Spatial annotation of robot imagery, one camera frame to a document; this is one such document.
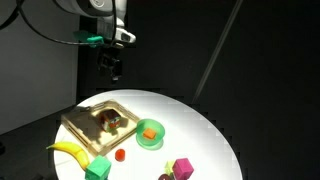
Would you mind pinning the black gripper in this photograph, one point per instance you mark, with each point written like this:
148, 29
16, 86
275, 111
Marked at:
107, 61

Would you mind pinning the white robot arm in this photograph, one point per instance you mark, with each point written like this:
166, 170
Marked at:
100, 10

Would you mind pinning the shallow wooden box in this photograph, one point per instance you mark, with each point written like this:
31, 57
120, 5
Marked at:
83, 128

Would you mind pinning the yellow toy banana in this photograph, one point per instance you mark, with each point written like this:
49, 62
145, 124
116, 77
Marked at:
71, 147

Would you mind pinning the maroon round toy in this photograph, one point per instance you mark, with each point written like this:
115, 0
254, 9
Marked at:
164, 177

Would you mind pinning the orange block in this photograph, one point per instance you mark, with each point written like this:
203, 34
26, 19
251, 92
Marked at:
150, 133

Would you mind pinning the green plastic bowl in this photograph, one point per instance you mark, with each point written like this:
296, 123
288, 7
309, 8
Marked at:
151, 142

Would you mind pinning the small red cylinder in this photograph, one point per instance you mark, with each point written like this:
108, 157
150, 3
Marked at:
120, 155

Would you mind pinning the green cube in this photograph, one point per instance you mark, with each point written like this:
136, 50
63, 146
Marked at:
98, 169

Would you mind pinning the small yellow-green block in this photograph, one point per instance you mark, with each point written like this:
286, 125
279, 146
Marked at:
169, 167

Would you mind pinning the magenta cube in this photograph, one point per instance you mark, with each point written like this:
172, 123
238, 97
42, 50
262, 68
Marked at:
182, 169

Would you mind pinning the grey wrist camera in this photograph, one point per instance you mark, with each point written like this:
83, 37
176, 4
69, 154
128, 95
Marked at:
126, 35

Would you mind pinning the teal camera mount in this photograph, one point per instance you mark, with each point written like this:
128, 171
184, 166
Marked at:
91, 39

